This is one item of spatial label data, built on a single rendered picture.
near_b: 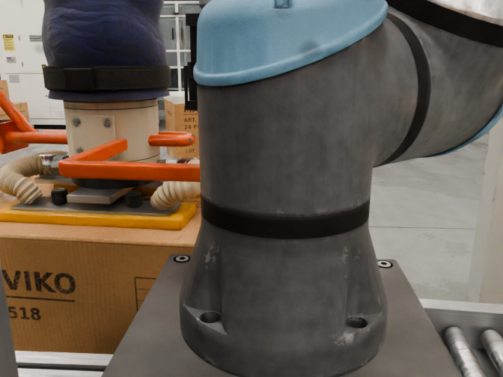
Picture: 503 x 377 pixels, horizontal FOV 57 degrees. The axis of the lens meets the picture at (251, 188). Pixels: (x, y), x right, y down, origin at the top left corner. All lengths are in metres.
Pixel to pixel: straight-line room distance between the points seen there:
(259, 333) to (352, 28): 0.18
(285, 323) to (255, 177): 0.09
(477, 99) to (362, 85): 0.13
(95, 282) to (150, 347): 0.48
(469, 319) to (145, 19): 1.06
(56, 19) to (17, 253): 0.39
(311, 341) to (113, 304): 0.56
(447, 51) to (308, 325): 0.20
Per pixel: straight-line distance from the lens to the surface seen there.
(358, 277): 0.31
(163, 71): 0.87
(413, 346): 0.34
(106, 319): 0.83
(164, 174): 0.62
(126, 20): 0.83
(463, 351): 1.28
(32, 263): 0.85
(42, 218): 0.88
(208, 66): 0.28
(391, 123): 0.30
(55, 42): 0.86
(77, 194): 0.86
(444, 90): 0.34
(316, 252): 0.28
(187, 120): 2.66
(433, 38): 0.35
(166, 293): 0.40
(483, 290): 2.10
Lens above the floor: 1.22
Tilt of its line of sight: 16 degrees down
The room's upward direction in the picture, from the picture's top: straight up
